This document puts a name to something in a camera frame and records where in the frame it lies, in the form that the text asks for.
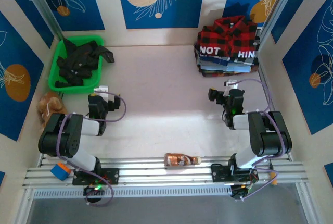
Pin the black pinstriped long sleeve shirt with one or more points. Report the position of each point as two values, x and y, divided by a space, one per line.
78 62

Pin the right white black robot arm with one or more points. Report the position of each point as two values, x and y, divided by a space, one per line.
262 130

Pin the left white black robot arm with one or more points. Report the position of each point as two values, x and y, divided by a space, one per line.
89 127

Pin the green plastic basket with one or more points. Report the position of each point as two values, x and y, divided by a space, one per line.
75 89

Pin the dark multicolour plaid folded shirt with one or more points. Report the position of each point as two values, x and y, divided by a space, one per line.
221 74

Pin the light blue folded shirt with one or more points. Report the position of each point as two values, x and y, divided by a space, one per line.
234 68

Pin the brown plush bear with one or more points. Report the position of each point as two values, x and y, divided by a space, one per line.
52 102

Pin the red black plaid shirt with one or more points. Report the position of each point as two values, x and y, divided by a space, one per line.
229 39

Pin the blue orange toy block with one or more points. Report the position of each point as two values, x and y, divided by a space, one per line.
59 173

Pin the brown drink bottle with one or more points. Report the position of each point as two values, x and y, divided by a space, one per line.
177 160

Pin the black connector board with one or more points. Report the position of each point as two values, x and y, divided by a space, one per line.
239 191
93 190

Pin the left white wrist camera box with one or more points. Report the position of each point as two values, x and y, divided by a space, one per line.
101 90

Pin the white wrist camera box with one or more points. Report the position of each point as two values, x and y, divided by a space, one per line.
231 84
101 90

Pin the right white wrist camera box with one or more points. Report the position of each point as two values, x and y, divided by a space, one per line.
231 84

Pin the aluminium side rail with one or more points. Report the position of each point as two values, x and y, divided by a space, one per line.
262 65

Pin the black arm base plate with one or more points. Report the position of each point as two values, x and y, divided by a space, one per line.
112 175
219 173

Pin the aluminium rail base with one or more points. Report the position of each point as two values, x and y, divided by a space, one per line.
156 174

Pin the aluminium frame post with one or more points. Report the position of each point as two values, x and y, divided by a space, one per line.
41 2
283 0

